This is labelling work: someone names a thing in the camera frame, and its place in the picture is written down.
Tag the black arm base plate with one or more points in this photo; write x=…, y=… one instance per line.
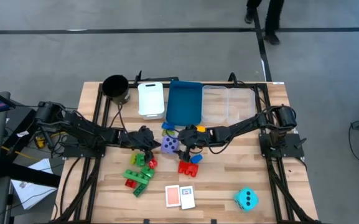
x=73, y=153
x=295, y=153

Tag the blue plastic tray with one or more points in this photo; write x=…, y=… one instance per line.
x=184, y=104

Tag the small red toy block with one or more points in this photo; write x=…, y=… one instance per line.
x=153, y=164

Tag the purple foam die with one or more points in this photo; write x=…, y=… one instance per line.
x=170, y=145

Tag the black table frame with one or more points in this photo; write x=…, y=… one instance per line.
x=250, y=84

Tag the black round bucket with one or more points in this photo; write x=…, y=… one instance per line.
x=116, y=88

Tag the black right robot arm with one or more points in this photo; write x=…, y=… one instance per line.
x=244, y=126

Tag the white paper sheets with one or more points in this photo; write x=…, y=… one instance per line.
x=30, y=193

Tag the red playing card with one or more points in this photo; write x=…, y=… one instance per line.
x=173, y=196

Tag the black cart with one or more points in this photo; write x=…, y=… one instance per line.
x=26, y=172

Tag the teal foam die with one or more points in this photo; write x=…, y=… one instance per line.
x=246, y=199

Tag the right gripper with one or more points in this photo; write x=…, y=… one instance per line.
x=194, y=138

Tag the long green toy block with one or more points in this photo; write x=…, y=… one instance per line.
x=136, y=177

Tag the yellow toy block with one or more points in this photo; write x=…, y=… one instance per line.
x=201, y=128

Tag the white plastic bin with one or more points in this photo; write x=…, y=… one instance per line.
x=151, y=101

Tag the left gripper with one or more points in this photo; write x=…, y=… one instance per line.
x=138, y=138

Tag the person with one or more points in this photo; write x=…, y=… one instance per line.
x=274, y=15

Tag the large red toy block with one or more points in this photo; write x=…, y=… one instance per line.
x=188, y=169

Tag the white playing card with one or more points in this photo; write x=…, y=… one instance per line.
x=187, y=198

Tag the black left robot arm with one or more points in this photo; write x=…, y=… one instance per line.
x=86, y=132

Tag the clear plastic container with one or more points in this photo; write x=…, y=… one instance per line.
x=242, y=105
x=215, y=104

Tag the small blue toy block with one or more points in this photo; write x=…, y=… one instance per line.
x=196, y=159

